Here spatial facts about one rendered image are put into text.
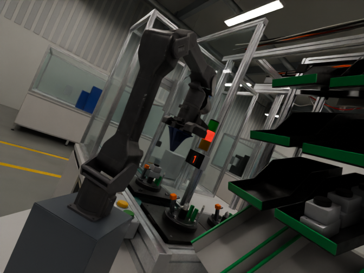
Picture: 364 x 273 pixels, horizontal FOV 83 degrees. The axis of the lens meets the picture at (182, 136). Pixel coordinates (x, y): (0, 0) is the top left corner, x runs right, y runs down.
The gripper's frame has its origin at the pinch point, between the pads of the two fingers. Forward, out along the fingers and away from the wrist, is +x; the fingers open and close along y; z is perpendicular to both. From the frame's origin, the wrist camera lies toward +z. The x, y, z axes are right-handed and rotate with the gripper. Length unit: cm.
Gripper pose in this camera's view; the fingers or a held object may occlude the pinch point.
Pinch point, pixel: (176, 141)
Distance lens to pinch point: 64.6
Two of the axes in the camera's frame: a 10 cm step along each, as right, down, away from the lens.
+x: -4.0, 9.2, -0.1
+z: 7.6, 3.4, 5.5
